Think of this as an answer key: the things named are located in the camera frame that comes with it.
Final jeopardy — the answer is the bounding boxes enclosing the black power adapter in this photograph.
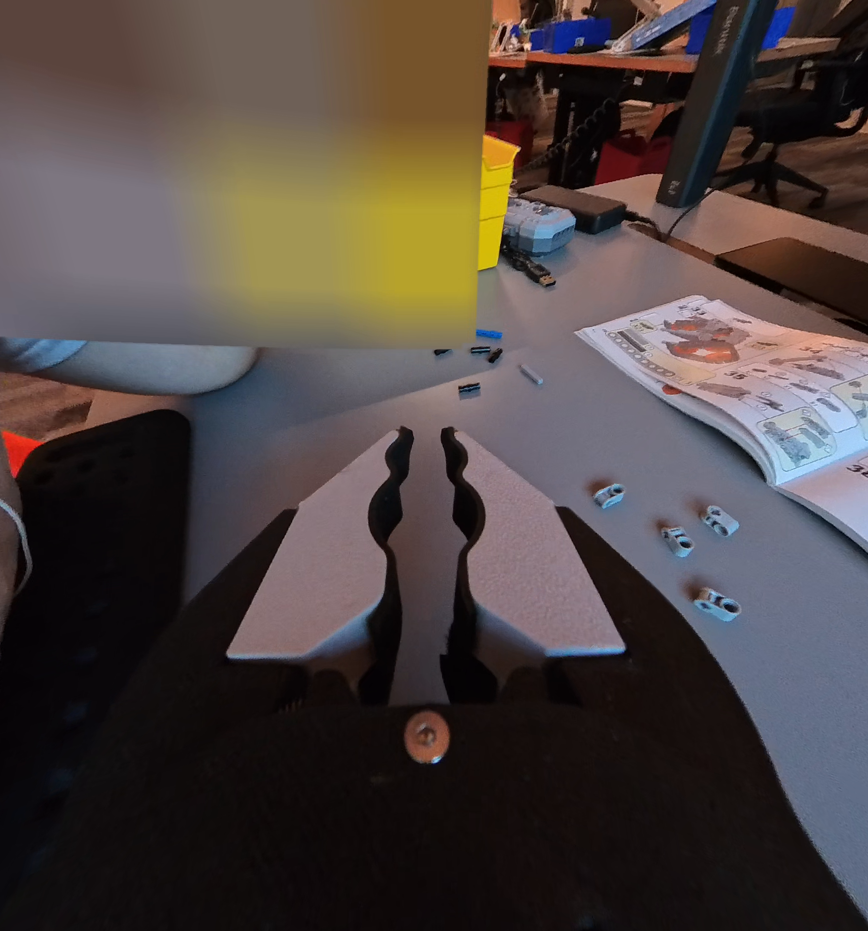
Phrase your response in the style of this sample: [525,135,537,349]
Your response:
[524,185,628,236]

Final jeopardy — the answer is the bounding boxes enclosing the black adapter cable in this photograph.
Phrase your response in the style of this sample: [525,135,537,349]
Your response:
[623,207,705,242]

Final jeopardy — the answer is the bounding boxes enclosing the red bag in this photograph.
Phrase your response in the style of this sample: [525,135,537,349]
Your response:
[595,131,673,187]

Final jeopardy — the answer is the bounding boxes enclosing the grey battery hub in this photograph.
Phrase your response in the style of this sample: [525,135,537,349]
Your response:
[503,198,577,257]

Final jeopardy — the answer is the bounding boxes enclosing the black office chair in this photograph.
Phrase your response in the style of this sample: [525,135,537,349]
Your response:
[710,0,868,213]

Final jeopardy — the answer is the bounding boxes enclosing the wooden workbench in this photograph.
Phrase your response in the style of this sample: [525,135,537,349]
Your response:
[488,29,842,192]

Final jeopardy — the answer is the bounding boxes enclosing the yellow plastic bin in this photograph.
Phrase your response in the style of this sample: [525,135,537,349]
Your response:
[477,134,521,272]

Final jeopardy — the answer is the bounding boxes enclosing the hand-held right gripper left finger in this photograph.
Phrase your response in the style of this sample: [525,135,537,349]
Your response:
[226,427,414,705]

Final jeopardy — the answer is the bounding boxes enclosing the person's left forearm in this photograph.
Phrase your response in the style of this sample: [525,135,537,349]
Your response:
[37,345,262,398]

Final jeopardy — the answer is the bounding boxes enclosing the bright orange object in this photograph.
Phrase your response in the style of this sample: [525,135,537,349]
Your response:
[1,429,44,478]

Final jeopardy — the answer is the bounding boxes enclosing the open instruction booklet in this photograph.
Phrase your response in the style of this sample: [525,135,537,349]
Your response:
[575,294,868,580]

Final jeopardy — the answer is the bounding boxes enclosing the black USB cable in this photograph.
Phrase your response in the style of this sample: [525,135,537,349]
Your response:
[501,247,557,290]

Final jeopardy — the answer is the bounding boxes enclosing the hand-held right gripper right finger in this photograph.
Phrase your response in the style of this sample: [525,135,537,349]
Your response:
[441,427,627,705]

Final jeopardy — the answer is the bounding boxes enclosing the dark long panel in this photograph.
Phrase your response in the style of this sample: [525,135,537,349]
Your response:
[655,0,781,209]

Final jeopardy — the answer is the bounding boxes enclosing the flat blue box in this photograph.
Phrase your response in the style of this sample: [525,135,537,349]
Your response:
[612,0,718,53]

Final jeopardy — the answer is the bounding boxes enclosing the blue storage bin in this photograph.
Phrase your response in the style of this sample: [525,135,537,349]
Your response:
[764,0,800,49]
[543,18,614,54]

